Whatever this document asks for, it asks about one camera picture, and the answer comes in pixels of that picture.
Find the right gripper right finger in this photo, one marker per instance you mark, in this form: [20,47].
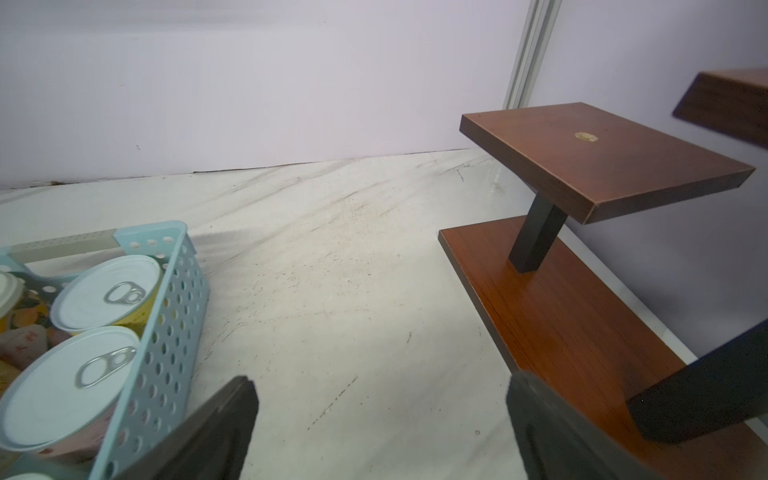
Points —
[557,442]

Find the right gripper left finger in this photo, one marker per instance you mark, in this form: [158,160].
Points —
[211,444]

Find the pink can pull tab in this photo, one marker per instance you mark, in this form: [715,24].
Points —
[60,407]

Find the yellow can pull tab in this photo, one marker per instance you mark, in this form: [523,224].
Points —
[118,292]

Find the green can pull tab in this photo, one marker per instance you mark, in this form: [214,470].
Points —
[29,476]

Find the light blue plastic basket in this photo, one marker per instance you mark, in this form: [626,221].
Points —
[153,402]

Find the brown wooden tiered shelf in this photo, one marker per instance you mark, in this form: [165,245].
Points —
[551,315]

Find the aluminium frame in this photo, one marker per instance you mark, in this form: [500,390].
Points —
[539,25]

